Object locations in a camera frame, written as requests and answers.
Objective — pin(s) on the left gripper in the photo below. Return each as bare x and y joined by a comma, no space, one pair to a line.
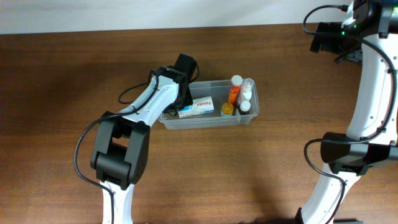
188,99

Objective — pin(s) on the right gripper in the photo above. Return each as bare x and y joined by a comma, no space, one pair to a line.
328,45

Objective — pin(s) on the white green medicine box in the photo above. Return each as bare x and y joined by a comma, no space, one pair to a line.
199,106

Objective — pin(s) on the small jar gold lid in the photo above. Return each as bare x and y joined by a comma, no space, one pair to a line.
227,109

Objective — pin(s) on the orange tube white cap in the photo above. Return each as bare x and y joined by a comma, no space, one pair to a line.
236,82

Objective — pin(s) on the dark bottle white cap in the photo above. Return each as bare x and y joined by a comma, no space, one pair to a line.
242,109

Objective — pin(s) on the white spray bottle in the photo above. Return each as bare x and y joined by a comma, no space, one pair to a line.
245,93

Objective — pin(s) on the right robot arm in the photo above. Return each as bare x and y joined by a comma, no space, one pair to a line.
368,36

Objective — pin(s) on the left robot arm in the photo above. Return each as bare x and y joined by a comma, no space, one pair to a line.
121,146

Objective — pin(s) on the clear plastic container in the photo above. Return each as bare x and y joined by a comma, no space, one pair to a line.
219,92

